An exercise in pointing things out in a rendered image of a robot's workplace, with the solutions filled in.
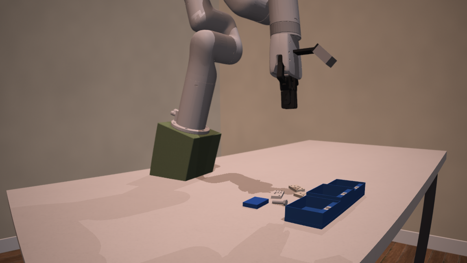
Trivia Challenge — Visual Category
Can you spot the grey hex-head bolt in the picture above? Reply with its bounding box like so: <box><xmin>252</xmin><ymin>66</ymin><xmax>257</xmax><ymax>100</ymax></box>
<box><xmin>272</xmin><ymin>199</ymin><xmax>288</xmax><ymax>206</ymax></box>

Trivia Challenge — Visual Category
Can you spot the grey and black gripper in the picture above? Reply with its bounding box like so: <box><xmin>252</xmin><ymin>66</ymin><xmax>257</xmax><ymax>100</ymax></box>
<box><xmin>270</xmin><ymin>32</ymin><xmax>302</xmax><ymax>109</ymax></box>

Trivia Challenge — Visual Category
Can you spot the blue rack of bins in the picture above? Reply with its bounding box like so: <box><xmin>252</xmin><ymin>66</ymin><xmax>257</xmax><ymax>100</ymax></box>
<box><xmin>284</xmin><ymin>179</ymin><xmax>365</xmax><ymax>229</ymax></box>

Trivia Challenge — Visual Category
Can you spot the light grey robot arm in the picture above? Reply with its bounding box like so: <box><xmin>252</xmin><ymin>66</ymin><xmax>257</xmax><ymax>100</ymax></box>
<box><xmin>170</xmin><ymin>0</ymin><xmax>337</xmax><ymax>135</ymax></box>

